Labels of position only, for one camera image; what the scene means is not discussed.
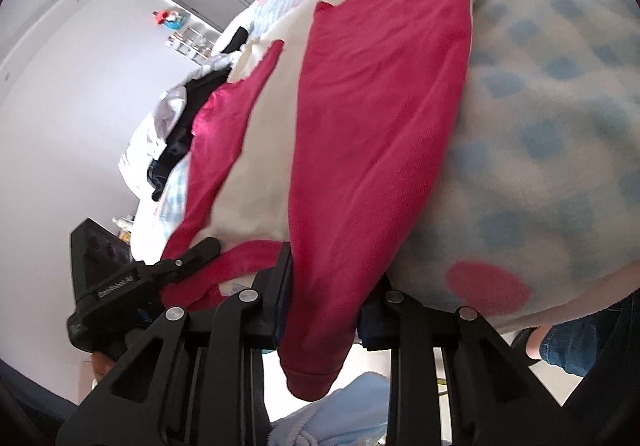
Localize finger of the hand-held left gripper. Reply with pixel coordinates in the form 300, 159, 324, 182
134, 236, 222, 288

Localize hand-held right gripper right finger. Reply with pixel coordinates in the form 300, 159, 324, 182
356, 275, 583, 446

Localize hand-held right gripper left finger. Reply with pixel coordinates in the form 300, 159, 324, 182
55, 241, 296, 446

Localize pink and cream shirt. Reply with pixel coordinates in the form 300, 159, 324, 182
160, 0, 498, 402

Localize person's left hand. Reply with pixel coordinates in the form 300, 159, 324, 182
90, 352, 122, 381

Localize light blue fleece cloth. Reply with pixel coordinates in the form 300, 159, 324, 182
270, 371, 391, 446

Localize black sandal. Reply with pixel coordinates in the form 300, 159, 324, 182
510, 326, 543, 367

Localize black trousers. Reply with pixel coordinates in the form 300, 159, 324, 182
150, 71, 236, 202

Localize white crumpled garment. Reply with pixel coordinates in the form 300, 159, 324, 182
192, 51, 246, 80

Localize white shelf rack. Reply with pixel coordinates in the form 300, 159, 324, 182
165, 24, 223, 62

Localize small black garment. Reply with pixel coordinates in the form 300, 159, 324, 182
215, 26, 251, 54

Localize red and blue plush toy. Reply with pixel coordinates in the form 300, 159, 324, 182
152, 9, 188, 30

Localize printed checked blanket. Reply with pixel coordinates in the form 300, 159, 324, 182
150, 0, 640, 332

